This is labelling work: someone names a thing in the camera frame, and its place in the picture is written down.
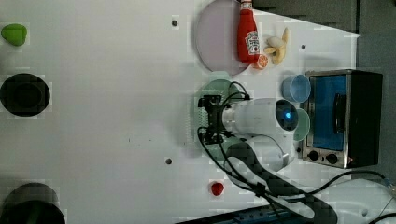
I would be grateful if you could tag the blue plastic cup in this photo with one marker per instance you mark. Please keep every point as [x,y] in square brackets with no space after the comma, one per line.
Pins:
[296,88]

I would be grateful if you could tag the black cylinder upper left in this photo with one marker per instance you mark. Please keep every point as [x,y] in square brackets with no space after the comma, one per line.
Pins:
[25,95]

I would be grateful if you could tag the red ketchup bottle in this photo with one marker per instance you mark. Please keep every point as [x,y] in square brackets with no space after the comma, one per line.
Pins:
[248,44]

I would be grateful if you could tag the black and steel toaster oven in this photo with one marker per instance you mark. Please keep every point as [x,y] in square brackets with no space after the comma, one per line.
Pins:
[344,108]

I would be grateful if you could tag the green plastic cup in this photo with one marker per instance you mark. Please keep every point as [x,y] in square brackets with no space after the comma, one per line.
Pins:
[303,127]

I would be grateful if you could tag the black cylinder lower left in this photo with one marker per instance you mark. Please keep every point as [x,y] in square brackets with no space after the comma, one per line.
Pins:
[32,203]

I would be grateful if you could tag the lilac round plate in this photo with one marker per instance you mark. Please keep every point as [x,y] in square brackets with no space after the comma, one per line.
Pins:
[216,37]

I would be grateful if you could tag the black cylinder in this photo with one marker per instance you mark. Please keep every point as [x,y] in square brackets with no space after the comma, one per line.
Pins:
[32,203]
[25,95]

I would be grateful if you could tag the green pepper toy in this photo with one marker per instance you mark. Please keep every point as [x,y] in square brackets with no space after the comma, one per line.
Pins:
[15,34]

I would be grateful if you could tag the pale green strainer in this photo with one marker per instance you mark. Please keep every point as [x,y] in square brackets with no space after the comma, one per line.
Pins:
[231,92]

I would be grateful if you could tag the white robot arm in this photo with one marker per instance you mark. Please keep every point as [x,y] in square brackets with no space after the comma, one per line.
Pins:
[244,139]

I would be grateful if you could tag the red strawberry toy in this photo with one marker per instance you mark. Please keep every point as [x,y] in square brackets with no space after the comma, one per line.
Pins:
[217,188]

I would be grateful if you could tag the peeled banana toy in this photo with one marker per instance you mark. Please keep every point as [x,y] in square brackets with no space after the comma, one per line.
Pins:
[277,47]

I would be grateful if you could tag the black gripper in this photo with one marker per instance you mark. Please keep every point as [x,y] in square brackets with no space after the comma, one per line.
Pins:
[215,130]

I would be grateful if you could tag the orange slice toy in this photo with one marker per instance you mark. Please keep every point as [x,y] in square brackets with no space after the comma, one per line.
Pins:
[262,62]

